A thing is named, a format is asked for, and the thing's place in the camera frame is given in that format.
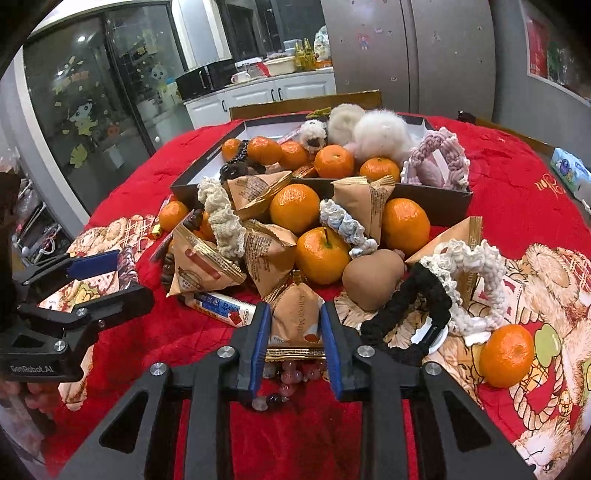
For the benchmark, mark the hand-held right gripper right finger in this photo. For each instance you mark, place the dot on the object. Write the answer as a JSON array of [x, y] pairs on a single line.
[[328, 355]]

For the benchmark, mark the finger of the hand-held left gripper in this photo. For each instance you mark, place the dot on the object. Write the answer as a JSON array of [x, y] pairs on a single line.
[[124, 302], [97, 264]]

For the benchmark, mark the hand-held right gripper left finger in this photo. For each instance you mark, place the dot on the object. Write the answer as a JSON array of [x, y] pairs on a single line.
[[262, 350]]

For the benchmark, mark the brown triangular snack packet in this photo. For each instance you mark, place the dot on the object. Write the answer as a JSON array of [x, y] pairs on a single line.
[[295, 314]]

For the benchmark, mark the white blue candy packet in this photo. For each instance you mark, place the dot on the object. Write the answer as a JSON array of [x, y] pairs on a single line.
[[221, 310]]

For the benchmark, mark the brown pear-shaped toy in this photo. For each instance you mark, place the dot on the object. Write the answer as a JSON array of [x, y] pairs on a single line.
[[374, 281]]

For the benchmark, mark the black braided hair clip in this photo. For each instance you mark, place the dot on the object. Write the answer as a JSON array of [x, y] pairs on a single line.
[[411, 300]]

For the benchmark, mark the cream crochet scrunchie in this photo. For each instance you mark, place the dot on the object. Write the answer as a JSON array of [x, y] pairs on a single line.
[[221, 221]]

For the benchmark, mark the blue white crochet scrunchie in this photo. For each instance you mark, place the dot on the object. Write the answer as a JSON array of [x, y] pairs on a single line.
[[344, 224]]

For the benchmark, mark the dark brown hair accessory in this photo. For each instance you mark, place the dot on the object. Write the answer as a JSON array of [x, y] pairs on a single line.
[[231, 170]]

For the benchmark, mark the white crochet hair clip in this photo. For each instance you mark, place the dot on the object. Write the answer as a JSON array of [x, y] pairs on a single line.
[[485, 286]]

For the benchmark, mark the shallow black white box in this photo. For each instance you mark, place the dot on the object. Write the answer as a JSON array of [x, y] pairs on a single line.
[[443, 203]]

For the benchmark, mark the white fluffy hair clip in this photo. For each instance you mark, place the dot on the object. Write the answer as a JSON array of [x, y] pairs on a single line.
[[314, 131]]

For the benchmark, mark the white fluffy scrunchie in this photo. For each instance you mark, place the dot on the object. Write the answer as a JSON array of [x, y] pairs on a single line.
[[381, 134]]

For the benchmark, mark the pink braided hair clip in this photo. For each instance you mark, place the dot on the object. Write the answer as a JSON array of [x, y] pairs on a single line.
[[443, 152]]

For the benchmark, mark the beige fluffy scrunchie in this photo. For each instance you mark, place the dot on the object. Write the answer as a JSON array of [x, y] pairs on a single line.
[[344, 122]]

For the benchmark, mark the person's left hand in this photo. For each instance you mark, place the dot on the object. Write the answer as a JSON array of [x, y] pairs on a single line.
[[39, 399]]

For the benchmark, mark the red printed blanket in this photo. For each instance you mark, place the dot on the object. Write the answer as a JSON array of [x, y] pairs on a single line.
[[184, 369]]

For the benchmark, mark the glass door with cartoon stickers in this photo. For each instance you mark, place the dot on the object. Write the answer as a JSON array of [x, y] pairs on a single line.
[[92, 92]]

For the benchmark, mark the black microwave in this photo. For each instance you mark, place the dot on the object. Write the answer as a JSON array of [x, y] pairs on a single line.
[[203, 81]]

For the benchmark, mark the white kitchen cabinet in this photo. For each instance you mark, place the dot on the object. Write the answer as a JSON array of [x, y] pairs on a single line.
[[258, 97]]

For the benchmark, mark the white cup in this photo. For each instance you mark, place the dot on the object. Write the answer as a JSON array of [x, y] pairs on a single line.
[[238, 77]]

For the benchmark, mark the wooden chair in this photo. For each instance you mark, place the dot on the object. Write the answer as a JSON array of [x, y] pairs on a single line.
[[300, 104]]

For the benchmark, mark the cream plastic basin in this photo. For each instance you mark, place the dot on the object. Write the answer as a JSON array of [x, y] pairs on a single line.
[[280, 67]]

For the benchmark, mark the small black object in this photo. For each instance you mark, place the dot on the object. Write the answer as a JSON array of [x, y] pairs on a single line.
[[464, 115]]

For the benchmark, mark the yellow glass bottle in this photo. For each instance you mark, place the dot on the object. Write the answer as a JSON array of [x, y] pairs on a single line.
[[301, 55], [310, 54]]

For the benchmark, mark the blue tissue pack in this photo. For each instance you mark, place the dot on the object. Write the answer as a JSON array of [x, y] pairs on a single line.
[[572, 170]]

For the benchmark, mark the white plastic bag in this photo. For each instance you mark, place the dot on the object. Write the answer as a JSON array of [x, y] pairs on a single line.
[[324, 44]]

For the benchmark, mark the silver double-door fridge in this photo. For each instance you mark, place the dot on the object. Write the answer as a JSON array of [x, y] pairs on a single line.
[[415, 55]]

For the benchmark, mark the green packet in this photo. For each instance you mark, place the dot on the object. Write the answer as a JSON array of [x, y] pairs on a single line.
[[554, 62]]

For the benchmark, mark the red gift bag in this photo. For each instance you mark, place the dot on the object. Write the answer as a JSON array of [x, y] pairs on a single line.
[[538, 48]]

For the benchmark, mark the white wall shelf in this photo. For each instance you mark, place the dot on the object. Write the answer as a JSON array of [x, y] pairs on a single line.
[[524, 46]]

